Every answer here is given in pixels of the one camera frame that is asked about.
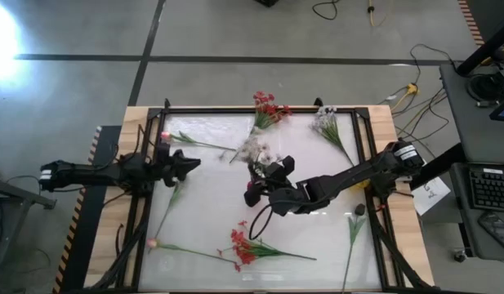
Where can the yellow power plug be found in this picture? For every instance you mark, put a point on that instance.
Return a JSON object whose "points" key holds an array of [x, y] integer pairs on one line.
{"points": [[411, 87]]}

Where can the tall black post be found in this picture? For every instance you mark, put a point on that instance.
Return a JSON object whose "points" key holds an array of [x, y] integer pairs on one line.
{"points": [[486, 47]]}

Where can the white paper sheet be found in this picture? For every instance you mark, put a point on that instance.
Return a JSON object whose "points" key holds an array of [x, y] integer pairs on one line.
{"points": [[431, 195]]}

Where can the black floor mat striped edge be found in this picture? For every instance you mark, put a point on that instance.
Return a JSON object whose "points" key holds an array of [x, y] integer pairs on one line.
{"points": [[86, 228]]}

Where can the black caster wheel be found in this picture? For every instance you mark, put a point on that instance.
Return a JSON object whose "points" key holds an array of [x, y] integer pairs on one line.
{"points": [[460, 256]]}

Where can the yellow textured glass vase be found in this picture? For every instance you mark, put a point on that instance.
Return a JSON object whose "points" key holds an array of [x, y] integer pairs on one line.
{"points": [[362, 185]]}

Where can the black desk foot beam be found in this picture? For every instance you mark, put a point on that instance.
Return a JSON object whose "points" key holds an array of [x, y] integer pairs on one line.
{"points": [[439, 163]]}

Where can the red ribbed glass vase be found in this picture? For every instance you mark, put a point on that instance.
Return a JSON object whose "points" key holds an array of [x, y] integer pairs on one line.
{"points": [[250, 185]]}

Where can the black keyboard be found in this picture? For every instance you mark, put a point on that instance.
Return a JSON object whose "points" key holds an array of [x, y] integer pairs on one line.
{"points": [[492, 190]]}

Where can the small black frame clamp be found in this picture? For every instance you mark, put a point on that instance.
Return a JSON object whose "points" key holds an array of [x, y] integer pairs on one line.
{"points": [[166, 103], [318, 101]]}

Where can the dark keyboard shelf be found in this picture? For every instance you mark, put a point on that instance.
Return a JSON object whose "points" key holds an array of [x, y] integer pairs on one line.
{"points": [[464, 228]]}

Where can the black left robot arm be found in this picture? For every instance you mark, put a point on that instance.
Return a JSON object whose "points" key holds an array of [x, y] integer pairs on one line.
{"points": [[92, 173]]}

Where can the white artificial flower bunch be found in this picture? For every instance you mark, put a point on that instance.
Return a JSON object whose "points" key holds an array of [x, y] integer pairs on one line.
{"points": [[327, 122], [255, 153]]}

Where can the dark gray desk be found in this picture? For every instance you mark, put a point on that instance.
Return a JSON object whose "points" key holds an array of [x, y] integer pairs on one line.
{"points": [[468, 130]]}

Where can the pink artificial tulip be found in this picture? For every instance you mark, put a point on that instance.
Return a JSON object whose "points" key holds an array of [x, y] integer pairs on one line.
{"points": [[152, 243], [166, 135]]}

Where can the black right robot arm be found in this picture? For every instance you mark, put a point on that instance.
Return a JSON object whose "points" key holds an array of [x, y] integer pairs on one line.
{"points": [[358, 173]]}

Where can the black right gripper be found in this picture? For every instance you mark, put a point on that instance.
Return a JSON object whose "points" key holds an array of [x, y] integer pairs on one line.
{"points": [[284, 202]]}

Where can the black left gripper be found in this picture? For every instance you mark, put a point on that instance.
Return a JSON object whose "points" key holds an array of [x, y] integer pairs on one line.
{"points": [[166, 163]]}

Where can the dark floor mat striped edge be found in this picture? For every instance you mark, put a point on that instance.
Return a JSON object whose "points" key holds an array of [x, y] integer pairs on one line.
{"points": [[472, 22]]}

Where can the gray metal stand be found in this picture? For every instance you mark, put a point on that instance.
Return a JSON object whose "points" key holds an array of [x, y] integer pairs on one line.
{"points": [[14, 195]]}

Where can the red artificial flower bunch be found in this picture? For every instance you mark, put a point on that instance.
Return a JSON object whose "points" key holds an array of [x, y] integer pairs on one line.
{"points": [[245, 251], [268, 110]]}

